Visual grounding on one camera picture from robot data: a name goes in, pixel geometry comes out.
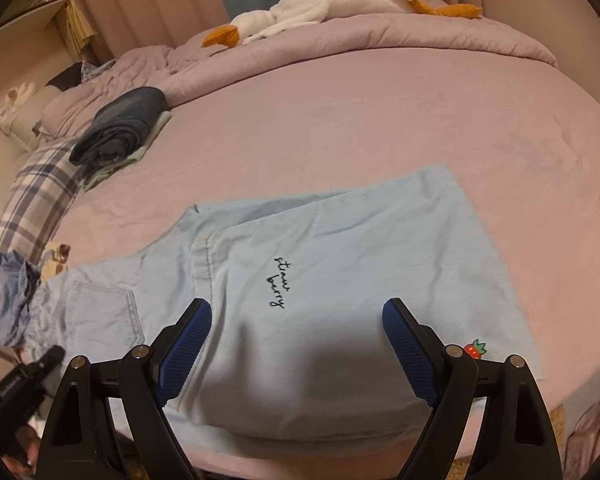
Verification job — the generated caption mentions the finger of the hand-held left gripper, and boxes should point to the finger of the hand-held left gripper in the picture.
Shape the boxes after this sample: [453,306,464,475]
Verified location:
[0,344,66,401]

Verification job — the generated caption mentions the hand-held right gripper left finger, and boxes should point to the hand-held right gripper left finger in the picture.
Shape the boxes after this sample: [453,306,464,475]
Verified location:
[37,297,213,480]

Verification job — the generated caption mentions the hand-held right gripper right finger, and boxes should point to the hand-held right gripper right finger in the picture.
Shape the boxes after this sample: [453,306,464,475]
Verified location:
[382,297,563,480]

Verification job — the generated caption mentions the light blue strawberry pants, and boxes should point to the light blue strawberry pants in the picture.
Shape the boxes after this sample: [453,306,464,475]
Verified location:
[17,162,548,443]

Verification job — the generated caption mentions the blue ruffled cloth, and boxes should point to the blue ruffled cloth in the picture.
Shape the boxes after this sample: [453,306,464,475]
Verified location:
[0,251,43,346]

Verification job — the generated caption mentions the small yellow plush toy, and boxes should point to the small yellow plush toy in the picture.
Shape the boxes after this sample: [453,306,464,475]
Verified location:
[40,242,72,281]

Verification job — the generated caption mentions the plaid pillow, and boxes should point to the plaid pillow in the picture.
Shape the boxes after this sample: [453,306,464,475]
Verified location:
[0,139,88,323]

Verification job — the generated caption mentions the pink patterned cloth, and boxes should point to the pink patterned cloth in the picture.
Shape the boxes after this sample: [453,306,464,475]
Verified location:
[565,400,600,480]

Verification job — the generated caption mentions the beige headboard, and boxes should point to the beige headboard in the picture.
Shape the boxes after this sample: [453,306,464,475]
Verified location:
[0,125,36,231]

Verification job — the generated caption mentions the folded pale green cloth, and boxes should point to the folded pale green cloth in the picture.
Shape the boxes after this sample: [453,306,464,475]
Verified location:
[82,110,173,191]

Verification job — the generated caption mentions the folded dark denim jeans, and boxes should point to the folded dark denim jeans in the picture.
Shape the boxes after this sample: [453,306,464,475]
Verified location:
[69,86,170,168]

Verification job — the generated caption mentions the beige cushion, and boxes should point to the beige cushion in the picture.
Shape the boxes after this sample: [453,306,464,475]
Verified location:
[0,85,63,151]

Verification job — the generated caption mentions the dark cloth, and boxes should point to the dark cloth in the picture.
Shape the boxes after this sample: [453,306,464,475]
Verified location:
[45,62,86,92]

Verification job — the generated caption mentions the plaid shirt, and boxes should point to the plaid shirt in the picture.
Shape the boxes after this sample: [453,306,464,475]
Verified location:
[80,59,118,83]

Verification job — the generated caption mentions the pink quilt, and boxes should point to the pink quilt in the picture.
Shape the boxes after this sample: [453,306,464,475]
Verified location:
[40,12,560,138]

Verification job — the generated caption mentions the yellow hanging cloth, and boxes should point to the yellow hanging cloth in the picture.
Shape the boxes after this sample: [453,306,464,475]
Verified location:
[65,0,98,53]

